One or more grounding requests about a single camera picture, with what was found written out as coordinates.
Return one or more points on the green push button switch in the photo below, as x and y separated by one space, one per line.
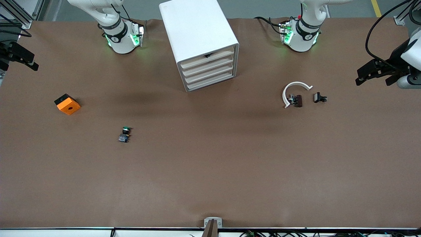
124 138

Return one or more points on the small black cabinet latch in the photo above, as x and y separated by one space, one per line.
208 55

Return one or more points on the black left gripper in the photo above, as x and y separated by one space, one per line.
395 60

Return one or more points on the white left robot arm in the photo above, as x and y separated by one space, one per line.
302 39

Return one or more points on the white table edge rail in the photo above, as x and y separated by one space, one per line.
65 233

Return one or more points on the aluminium frame profile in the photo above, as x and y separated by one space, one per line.
399 20
24 23

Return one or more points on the small black electrical component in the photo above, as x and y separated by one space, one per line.
317 97

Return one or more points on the grey metal bracket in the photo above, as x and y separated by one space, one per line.
207 221

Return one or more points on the orange block with black side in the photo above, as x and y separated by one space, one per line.
69 106

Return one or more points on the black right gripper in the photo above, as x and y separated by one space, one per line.
7 52

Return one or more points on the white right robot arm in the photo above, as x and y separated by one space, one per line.
115 36

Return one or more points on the small brown electrical component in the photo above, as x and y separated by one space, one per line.
298 100

